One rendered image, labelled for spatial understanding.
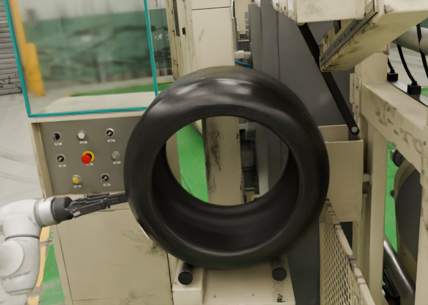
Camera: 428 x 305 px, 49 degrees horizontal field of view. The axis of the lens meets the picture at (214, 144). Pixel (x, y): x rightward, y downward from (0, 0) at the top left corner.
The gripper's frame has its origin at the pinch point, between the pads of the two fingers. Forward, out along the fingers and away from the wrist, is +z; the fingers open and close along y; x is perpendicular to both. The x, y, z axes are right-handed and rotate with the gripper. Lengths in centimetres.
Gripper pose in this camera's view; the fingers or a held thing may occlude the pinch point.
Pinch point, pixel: (120, 198)
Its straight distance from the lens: 150.8
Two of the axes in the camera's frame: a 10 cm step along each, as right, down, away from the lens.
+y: 0.4, -3.1, 9.5
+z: 9.7, -1.9, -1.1
